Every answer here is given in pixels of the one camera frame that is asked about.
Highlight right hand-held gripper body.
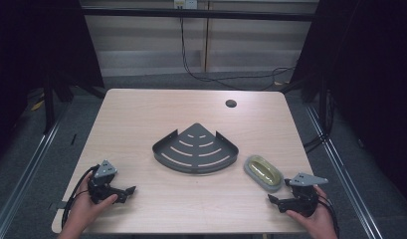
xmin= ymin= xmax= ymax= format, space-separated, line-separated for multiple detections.
xmin=284 ymin=171 xmax=329 ymax=219

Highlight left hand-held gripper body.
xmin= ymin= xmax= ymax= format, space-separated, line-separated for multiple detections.
xmin=88 ymin=159 xmax=128 ymax=205

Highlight grey and yellow soap box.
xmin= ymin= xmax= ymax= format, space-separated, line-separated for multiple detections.
xmin=243 ymin=154 xmax=286 ymax=194

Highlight dark grey corner shelf rack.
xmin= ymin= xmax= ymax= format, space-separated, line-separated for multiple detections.
xmin=151 ymin=122 xmax=240 ymax=175

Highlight person's right hand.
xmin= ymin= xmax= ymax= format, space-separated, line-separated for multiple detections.
xmin=285 ymin=184 xmax=332 ymax=234

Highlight person's left hand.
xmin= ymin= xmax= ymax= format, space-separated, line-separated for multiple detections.
xmin=63 ymin=172 xmax=119 ymax=234

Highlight black stand leg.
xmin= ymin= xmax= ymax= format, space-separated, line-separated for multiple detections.
xmin=42 ymin=78 xmax=57 ymax=135

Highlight yellow floor tape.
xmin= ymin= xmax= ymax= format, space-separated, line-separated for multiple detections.
xmin=30 ymin=99 xmax=46 ymax=112

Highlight dark curtain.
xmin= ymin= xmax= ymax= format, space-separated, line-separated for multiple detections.
xmin=0 ymin=0 xmax=105 ymax=167
xmin=289 ymin=0 xmax=407 ymax=208

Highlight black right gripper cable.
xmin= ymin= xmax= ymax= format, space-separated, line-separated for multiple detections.
xmin=317 ymin=193 xmax=340 ymax=239

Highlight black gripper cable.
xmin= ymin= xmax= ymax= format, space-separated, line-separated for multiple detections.
xmin=60 ymin=164 xmax=101 ymax=231
xmin=317 ymin=193 xmax=340 ymax=239

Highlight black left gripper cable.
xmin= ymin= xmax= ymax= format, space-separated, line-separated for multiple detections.
xmin=60 ymin=164 xmax=101 ymax=231

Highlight metal floor rail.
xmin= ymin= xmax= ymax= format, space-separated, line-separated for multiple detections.
xmin=305 ymin=105 xmax=385 ymax=239
xmin=0 ymin=106 xmax=70 ymax=239

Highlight black floor cables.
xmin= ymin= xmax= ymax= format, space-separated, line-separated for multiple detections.
xmin=303 ymin=89 xmax=335 ymax=154

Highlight black wall cable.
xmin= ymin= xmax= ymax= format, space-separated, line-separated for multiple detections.
xmin=179 ymin=16 xmax=296 ymax=92

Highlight wooden wall strip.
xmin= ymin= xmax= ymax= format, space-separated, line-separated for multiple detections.
xmin=203 ymin=1 xmax=212 ymax=74

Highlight black horizontal frame bar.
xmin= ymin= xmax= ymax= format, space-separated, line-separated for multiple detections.
xmin=81 ymin=7 xmax=320 ymax=23

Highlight white wall socket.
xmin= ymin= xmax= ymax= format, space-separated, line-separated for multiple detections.
xmin=173 ymin=0 xmax=199 ymax=10

